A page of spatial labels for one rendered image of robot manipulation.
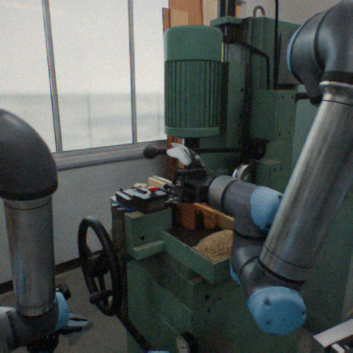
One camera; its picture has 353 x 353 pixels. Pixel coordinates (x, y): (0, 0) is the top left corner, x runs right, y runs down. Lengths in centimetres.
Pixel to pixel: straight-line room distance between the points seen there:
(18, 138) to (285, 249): 40
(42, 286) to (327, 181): 51
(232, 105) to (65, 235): 171
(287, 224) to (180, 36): 63
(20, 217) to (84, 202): 182
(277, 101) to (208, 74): 22
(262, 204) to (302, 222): 11
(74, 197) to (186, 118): 154
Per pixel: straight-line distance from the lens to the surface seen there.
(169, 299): 100
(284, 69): 109
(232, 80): 100
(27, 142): 48
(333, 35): 47
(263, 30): 105
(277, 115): 98
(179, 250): 86
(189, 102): 90
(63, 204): 230
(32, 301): 67
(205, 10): 284
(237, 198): 57
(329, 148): 43
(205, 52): 91
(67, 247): 243
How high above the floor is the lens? 129
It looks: 15 degrees down
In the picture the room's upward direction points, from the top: straight up
